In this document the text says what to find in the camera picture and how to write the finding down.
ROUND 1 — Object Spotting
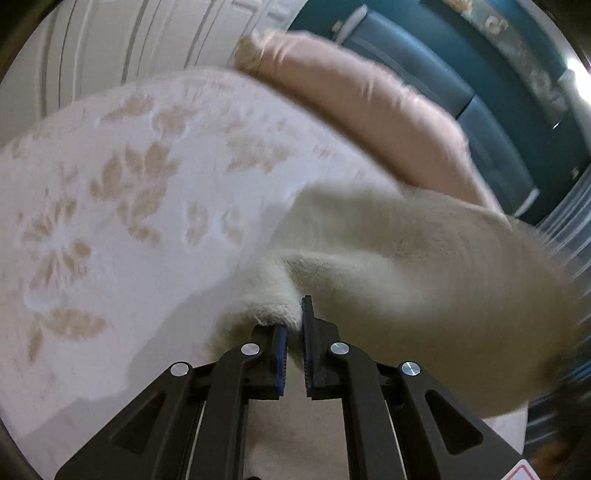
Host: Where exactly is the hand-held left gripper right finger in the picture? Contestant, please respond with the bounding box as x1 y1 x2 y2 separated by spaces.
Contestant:
300 295 539 480

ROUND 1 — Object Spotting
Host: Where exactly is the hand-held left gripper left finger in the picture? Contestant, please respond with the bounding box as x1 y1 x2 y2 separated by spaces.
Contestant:
54 323 291 480

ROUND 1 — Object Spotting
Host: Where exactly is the cream fluffy garment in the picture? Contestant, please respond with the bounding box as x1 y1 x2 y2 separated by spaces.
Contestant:
208 182 583 418

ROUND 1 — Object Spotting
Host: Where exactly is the white floral blanket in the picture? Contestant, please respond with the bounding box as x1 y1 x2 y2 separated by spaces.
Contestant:
0 69 529 480

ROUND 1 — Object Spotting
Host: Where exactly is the pink pillow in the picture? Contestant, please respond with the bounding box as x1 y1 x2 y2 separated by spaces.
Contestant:
235 30 511 217

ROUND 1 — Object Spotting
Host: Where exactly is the striped curtain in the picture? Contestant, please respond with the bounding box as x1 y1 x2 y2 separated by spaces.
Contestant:
536 164 591 289

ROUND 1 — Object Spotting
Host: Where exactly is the teal upholstered headboard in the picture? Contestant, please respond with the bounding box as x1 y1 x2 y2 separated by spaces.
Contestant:
286 0 591 227

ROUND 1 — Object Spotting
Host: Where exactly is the white wardrobe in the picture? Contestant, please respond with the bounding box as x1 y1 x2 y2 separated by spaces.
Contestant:
0 0 301 134

